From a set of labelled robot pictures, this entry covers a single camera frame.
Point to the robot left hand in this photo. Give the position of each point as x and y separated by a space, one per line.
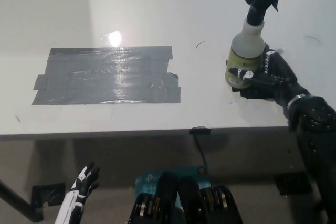
85 182

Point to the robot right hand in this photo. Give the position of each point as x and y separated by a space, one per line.
281 79

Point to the spray bottle with green label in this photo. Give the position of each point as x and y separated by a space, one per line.
245 58

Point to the robot body black and teal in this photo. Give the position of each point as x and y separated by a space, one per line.
183 200

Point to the black tape square patch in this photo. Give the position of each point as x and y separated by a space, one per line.
257 93

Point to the black floor tape patch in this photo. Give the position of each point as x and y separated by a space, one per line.
47 193
292 183

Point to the black table leg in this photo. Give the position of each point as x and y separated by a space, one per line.
23 204

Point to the small black tape strip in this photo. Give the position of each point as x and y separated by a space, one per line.
200 130

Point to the grey duct tape patch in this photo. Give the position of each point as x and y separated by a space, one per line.
107 77

